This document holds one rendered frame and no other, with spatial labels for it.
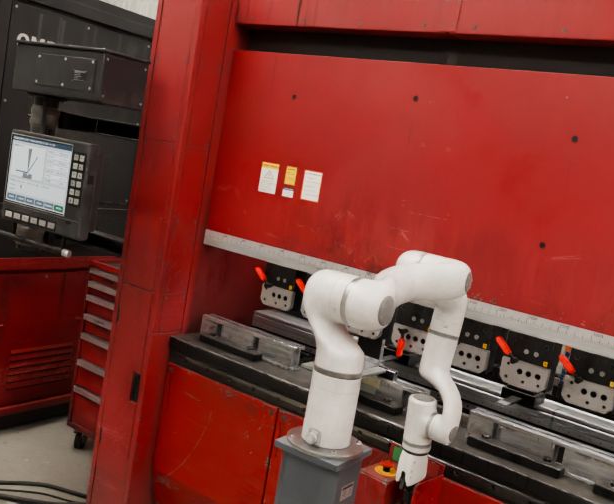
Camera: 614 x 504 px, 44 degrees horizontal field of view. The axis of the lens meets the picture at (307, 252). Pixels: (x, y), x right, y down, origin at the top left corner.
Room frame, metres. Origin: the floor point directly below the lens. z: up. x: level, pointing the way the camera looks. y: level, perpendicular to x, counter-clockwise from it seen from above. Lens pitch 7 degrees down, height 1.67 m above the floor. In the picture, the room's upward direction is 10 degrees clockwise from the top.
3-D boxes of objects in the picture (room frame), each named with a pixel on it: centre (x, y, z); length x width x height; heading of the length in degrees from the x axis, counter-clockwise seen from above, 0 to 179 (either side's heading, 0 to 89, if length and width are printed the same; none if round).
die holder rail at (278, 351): (3.02, 0.16, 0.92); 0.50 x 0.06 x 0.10; 54
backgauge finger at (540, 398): (2.54, -0.78, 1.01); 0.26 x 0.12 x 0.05; 144
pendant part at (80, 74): (3.05, 1.00, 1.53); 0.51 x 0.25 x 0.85; 59
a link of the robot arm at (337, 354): (1.83, -0.10, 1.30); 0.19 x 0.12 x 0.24; 52
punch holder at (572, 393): (2.24, -0.91, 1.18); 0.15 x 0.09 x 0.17; 54
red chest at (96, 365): (3.85, 0.73, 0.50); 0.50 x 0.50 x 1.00; 54
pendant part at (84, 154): (2.95, 1.00, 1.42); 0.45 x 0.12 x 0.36; 59
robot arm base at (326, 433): (1.81, -0.12, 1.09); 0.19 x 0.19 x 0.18
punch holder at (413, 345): (2.59, -0.42, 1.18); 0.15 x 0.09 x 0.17; 54
